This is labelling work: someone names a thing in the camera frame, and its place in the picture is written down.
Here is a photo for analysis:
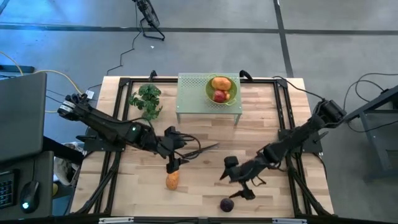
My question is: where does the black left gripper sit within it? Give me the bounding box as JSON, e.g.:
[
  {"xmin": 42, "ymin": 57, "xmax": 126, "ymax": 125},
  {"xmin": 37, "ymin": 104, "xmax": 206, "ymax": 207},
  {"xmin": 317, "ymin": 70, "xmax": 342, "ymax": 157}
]
[{"xmin": 157, "ymin": 126, "xmax": 190, "ymax": 174}]

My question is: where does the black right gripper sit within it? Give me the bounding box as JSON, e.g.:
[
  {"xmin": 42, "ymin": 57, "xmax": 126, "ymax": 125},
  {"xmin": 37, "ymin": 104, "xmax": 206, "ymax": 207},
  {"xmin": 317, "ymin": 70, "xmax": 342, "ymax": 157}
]
[{"xmin": 220, "ymin": 155, "xmax": 269, "ymax": 200}]

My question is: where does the dark purple toy fruit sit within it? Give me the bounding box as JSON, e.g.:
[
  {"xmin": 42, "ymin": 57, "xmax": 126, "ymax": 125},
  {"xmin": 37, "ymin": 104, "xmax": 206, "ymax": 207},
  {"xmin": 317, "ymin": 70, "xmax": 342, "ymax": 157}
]
[{"xmin": 220, "ymin": 198, "xmax": 235, "ymax": 213}]

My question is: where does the large orange toy fruit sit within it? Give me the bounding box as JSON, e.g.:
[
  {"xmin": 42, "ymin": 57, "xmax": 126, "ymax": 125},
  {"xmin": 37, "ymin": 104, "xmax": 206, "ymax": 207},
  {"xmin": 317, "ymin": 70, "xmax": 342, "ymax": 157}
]
[
  {"xmin": 211, "ymin": 77, "xmax": 233, "ymax": 91},
  {"xmin": 165, "ymin": 170, "xmax": 180, "ymax": 191}
]

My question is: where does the black-handled knife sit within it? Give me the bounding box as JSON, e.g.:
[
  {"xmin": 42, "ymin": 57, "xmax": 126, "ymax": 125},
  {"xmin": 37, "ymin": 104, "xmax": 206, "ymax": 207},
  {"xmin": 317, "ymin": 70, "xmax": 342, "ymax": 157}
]
[{"xmin": 183, "ymin": 142, "xmax": 220, "ymax": 159}]

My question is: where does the green colander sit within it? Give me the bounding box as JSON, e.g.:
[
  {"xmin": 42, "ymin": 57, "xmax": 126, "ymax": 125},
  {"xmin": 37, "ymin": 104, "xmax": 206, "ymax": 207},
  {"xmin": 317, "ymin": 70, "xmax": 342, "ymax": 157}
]
[{"xmin": 205, "ymin": 74, "xmax": 239, "ymax": 106}]

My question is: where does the red toy apple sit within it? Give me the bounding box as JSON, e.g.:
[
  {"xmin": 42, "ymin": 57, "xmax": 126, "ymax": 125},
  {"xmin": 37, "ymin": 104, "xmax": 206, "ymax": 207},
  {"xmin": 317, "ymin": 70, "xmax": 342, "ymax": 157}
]
[{"xmin": 212, "ymin": 89, "xmax": 227, "ymax": 104}]

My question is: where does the green perforated metal shelf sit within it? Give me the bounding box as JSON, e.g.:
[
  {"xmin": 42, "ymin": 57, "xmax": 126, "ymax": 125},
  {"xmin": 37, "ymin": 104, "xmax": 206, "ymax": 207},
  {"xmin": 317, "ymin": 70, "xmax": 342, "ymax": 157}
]
[{"xmin": 175, "ymin": 72, "xmax": 243, "ymax": 124}]

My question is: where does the potted green plant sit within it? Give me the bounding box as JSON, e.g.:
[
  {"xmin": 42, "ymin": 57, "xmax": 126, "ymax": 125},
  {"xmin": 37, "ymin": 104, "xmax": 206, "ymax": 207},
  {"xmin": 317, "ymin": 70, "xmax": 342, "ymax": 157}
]
[{"xmin": 128, "ymin": 83, "xmax": 164, "ymax": 121}]

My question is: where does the white plastic bag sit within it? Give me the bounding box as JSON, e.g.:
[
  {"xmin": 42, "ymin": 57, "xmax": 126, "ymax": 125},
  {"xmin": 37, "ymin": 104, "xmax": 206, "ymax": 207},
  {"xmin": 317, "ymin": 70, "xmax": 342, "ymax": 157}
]
[{"xmin": 54, "ymin": 141, "xmax": 85, "ymax": 187}]

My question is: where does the dark grey side desk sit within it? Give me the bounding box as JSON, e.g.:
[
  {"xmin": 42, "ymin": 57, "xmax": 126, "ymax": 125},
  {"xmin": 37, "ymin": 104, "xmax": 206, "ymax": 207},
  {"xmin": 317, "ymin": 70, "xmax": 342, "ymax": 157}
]
[{"xmin": 0, "ymin": 151, "xmax": 55, "ymax": 220}]

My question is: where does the black floor fan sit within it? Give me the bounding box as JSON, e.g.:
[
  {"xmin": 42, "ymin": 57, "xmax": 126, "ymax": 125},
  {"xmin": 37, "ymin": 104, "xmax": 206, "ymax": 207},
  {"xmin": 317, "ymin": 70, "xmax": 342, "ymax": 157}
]
[{"xmin": 133, "ymin": 0, "xmax": 165, "ymax": 41}]

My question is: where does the grey metal stand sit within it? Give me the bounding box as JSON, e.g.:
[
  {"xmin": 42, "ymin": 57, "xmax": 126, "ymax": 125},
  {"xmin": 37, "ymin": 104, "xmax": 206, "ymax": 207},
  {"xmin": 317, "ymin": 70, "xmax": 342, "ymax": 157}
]
[{"xmin": 343, "ymin": 85, "xmax": 398, "ymax": 184}]

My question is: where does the black computer mouse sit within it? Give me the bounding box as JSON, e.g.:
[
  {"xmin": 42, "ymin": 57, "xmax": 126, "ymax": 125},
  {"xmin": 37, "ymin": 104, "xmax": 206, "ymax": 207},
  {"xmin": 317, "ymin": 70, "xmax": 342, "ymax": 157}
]
[{"xmin": 19, "ymin": 180, "xmax": 40, "ymax": 214}]

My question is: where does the grey flat panel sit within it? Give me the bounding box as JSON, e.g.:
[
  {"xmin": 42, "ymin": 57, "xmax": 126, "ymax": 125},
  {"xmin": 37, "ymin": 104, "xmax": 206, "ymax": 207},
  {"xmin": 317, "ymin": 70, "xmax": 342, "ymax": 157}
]
[{"xmin": 0, "ymin": 72, "xmax": 47, "ymax": 162}]

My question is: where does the backlit keypad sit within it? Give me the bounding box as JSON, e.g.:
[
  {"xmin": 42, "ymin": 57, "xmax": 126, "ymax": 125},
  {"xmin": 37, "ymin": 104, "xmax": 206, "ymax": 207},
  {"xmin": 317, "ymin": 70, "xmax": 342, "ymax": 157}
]
[{"xmin": 0, "ymin": 169, "xmax": 16, "ymax": 209}]

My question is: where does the black flat bar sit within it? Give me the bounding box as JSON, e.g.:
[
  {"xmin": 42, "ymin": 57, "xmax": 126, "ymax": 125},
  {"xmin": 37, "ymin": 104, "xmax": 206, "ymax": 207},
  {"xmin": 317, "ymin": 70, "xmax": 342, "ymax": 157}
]
[{"xmin": 0, "ymin": 64, "xmax": 35, "ymax": 74}]

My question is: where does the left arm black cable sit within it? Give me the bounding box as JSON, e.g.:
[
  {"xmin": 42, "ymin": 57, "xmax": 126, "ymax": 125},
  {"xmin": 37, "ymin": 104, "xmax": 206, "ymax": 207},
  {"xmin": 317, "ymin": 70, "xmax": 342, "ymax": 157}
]
[{"xmin": 174, "ymin": 133, "xmax": 203, "ymax": 160}]

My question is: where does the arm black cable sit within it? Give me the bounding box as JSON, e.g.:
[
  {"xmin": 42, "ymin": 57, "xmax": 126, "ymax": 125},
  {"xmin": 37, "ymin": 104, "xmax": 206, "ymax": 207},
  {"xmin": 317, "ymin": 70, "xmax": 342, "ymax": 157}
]
[
  {"xmin": 251, "ymin": 174, "xmax": 269, "ymax": 187},
  {"xmin": 174, "ymin": 133, "xmax": 203, "ymax": 160}
]

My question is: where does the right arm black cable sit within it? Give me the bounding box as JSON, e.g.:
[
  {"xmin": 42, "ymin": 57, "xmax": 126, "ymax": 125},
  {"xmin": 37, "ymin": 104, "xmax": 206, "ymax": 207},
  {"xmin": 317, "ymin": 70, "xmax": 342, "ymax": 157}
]
[{"xmin": 251, "ymin": 174, "xmax": 269, "ymax": 187}]

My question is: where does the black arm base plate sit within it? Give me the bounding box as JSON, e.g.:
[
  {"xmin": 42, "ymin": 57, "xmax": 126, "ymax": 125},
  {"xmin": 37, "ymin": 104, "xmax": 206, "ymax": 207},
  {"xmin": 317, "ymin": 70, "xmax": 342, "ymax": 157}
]
[
  {"xmin": 278, "ymin": 129, "xmax": 324, "ymax": 154},
  {"xmin": 76, "ymin": 127, "xmax": 128, "ymax": 152}
]

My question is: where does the black aluminium table frame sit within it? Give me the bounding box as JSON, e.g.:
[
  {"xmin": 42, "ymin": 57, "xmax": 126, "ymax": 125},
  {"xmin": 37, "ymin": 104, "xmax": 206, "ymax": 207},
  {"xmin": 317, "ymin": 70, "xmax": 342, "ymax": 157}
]
[{"xmin": 70, "ymin": 77, "xmax": 333, "ymax": 217}]

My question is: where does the black floor cable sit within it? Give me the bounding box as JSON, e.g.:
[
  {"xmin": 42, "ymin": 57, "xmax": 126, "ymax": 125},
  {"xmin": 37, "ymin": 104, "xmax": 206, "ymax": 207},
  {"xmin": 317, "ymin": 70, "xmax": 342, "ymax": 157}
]
[{"xmin": 106, "ymin": 4, "xmax": 144, "ymax": 77}]

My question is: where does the long black cable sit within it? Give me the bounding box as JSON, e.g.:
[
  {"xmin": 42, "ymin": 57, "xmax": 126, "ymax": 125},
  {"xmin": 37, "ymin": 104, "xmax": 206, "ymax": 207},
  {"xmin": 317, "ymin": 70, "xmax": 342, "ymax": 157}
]
[{"xmin": 272, "ymin": 75, "xmax": 326, "ymax": 102}]

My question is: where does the yellow floor cable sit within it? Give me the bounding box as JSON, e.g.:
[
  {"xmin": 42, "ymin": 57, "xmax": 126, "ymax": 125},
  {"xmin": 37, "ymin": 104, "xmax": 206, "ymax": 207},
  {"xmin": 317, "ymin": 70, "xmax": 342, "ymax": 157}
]
[{"xmin": 0, "ymin": 51, "xmax": 86, "ymax": 113}]

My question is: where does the looped black cable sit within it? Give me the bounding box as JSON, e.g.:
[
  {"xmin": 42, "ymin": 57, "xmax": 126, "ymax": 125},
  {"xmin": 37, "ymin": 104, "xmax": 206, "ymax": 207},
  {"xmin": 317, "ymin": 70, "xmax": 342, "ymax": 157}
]
[{"xmin": 343, "ymin": 73, "xmax": 398, "ymax": 110}]

